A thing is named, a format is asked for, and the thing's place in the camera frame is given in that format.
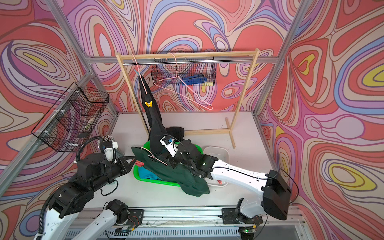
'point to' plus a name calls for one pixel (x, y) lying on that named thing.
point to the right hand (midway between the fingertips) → (164, 155)
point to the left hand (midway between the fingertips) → (138, 158)
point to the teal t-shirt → (144, 173)
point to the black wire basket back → (173, 74)
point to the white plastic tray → (221, 153)
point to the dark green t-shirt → (194, 184)
